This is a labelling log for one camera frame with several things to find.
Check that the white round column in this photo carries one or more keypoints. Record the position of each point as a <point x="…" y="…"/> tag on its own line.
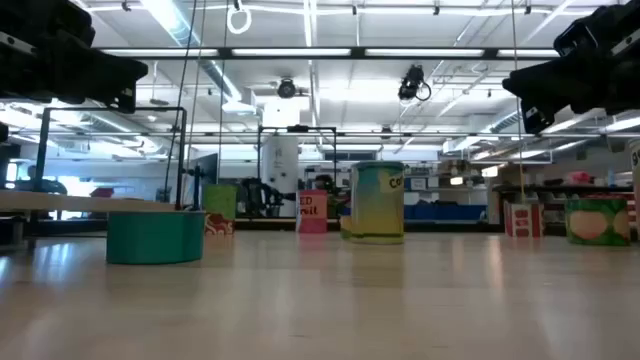
<point x="280" y="160"/>

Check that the silver ceiling duct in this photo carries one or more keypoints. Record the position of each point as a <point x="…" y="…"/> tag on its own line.
<point x="175" y="25"/>

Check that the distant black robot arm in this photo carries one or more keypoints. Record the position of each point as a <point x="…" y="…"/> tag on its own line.
<point x="257" y="197"/>

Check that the person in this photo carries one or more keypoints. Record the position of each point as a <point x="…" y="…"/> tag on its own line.
<point x="42" y="187"/>

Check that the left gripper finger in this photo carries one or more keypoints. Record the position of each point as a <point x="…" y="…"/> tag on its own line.
<point x="122" y="80"/>

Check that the pink mixed fruit can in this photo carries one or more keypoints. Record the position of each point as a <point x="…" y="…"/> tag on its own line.
<point x="312" y="212"/>

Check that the pink item on shelving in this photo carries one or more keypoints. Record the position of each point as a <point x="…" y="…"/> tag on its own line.
<point x="580" y="178"/>

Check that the black overhead light bar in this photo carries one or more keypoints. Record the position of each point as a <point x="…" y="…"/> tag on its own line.
<point x="290" y="52"/>

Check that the white red diced tomatoes can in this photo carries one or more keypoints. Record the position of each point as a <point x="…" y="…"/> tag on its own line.
<point x="523" y="220"/>

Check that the short green peach can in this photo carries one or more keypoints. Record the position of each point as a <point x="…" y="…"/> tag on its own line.
<point x="597" y="222"/>

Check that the dark monitor on stand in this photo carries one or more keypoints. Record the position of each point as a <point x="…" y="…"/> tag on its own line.
<point x="207" y="167"/>

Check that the dark shelving unit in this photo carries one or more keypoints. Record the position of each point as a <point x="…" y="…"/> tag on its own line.
<point x="550" y="188"/>

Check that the round black overhead camera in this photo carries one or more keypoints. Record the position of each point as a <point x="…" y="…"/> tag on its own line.
<point x="286" y="88"/>

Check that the short teal can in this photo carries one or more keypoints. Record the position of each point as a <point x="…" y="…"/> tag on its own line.
<point x="155" y="237"/>

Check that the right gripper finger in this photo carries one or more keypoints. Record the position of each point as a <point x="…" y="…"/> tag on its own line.
<point x="540" y="90"/>

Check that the black metal shelf frame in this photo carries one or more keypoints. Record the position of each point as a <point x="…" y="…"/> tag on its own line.
<point x="181" y="150"/>

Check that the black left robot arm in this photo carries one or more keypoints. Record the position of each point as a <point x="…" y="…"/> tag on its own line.
<point x="45" y="22"/>

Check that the light wooden shelf board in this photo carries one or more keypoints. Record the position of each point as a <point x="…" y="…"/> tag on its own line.
<point x="75" y="202"/>

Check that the distant black metal frame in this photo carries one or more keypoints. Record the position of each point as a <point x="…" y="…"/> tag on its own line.
<point x="300" y="129"/>

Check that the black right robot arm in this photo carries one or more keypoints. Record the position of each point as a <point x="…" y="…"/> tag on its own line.
<point x="600" y="25"/>

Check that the tall blue yellow corn can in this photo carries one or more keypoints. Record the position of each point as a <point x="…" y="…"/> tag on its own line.
<point x="376" y="205"/>

